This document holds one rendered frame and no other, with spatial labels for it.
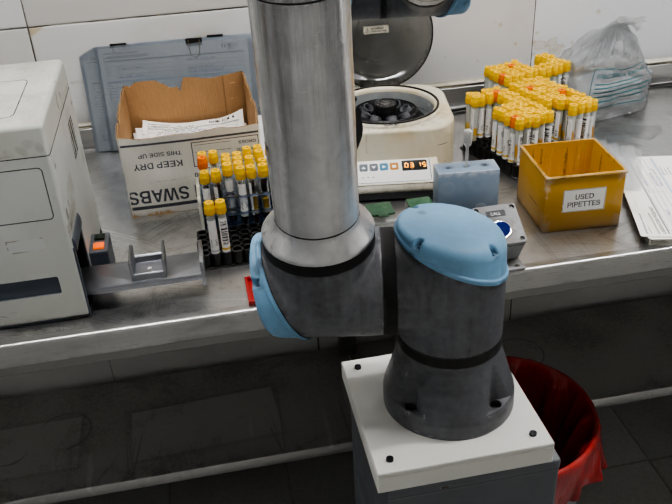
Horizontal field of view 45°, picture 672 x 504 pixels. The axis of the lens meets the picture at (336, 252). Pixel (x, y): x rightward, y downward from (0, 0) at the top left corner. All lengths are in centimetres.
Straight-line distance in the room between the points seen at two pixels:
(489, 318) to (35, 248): 62
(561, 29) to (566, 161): 51
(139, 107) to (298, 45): 103
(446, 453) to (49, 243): 60
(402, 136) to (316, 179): 71
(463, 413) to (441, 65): 106
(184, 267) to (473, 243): 53
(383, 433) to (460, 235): 24
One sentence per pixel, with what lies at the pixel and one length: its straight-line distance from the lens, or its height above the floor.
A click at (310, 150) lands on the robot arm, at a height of 125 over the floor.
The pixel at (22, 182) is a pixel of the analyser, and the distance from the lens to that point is 112.
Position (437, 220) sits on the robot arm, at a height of 113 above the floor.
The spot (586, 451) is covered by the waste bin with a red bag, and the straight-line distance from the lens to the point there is 158.
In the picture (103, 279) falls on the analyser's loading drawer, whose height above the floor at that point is 91.
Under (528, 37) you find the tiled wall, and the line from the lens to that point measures 186.
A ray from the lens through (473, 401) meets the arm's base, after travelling 89.
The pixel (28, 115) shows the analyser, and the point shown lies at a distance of 111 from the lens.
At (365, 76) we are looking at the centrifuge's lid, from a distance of 169.
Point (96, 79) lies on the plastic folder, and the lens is 172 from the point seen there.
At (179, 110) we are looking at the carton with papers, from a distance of 167.
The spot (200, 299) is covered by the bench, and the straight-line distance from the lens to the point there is 120.
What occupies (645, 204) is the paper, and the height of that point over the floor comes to 89.
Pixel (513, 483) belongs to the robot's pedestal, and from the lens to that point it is 95.
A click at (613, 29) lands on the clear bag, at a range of 182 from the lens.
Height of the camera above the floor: 154
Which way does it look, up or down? 31 degrees down
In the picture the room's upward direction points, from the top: 3 degrees counter-clockwise
